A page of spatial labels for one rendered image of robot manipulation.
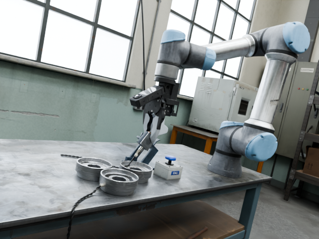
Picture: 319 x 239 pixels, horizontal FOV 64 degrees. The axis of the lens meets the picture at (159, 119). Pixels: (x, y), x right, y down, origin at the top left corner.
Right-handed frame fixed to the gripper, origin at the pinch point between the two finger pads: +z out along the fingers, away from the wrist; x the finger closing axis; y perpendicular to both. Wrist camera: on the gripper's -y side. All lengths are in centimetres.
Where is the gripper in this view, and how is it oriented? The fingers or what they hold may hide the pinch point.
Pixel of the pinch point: (148, 138)
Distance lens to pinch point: 84.4
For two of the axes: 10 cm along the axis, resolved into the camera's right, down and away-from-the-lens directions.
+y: 7.5, 0.9, 6.6
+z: -2.0, 9.8, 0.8
